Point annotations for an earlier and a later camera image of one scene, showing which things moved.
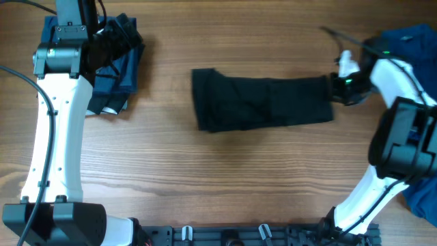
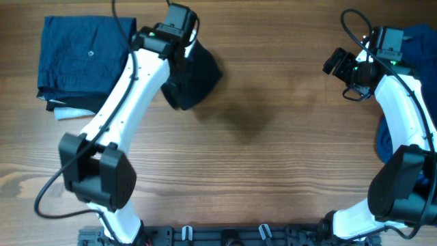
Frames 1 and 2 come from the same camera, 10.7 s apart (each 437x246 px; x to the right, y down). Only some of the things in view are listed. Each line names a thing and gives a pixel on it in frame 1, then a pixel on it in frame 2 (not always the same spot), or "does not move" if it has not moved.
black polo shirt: (222, 103) → (192, 78)
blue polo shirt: (416, 45) does not move
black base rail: (150, 234) does not move
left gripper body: (113, 42) → (177, 74)
